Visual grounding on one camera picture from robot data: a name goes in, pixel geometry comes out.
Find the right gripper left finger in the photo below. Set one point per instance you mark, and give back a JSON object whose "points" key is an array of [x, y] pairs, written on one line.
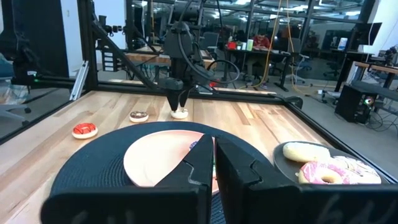
{"points": [[124, 208]]}

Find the silver metal bracket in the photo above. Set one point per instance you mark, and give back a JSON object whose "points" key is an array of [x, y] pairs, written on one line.
{"points": [[79, 81]]}

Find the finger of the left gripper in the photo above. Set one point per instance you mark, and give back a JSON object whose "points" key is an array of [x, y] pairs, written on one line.
{"points": [[174, 98], [184, 96]]}

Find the small white iced donut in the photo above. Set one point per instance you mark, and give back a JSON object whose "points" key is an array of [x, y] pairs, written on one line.
{"points": [[179, 114]]}

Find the grey office chair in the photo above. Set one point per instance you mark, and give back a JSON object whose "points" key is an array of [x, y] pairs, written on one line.
{"points": [[210, 42]]}

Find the dark grey plate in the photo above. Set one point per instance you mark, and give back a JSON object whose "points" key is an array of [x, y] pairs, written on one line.
{"points": [[280, 168]]}

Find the large cream white donut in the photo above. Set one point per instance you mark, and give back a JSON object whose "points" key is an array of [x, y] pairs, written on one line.
{"points": [[304, 152]]}

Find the small chocolate donut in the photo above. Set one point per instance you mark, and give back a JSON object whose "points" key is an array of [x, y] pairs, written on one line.
{"points": [[138, 117]]}

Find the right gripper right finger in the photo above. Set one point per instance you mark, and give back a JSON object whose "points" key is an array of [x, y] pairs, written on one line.
{"points": [[295, 205]]}

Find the black office desk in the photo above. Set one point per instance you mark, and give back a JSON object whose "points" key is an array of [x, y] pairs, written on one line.
{"points": [[280, 53]]}

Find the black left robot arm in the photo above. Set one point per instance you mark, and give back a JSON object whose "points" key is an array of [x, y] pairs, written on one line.
{"points": [[177, 40]]}

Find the dark round woven placemat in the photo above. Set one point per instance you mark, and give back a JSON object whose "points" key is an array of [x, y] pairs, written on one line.
{"points": [[93, 165]]}

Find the pink plate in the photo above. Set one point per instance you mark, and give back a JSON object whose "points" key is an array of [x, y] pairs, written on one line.
{"points": [[155, 158]]}

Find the large lilac donut chocolate drizzle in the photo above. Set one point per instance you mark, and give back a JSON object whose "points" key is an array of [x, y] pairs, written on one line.
{"points": [[363, 174]]}

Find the small blue donut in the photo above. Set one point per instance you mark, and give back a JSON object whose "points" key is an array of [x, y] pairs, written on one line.
{"points": [[192, 145]]}

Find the wooden workbench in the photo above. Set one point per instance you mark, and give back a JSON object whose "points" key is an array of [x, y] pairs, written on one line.
{"points": [[149, 58]]}

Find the large pink donut white drizzle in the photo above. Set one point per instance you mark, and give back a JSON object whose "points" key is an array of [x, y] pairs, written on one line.
{"points": [[311, 172]]}

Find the black computer tower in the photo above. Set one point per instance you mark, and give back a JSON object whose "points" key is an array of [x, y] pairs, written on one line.
{"points": [[351, 102]]}

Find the person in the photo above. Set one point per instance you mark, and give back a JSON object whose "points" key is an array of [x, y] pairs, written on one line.
{"points": [[261, 42]]}

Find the small red donut dark drizzle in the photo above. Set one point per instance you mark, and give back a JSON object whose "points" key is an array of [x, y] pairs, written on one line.
{"points": [[84, 132]]}

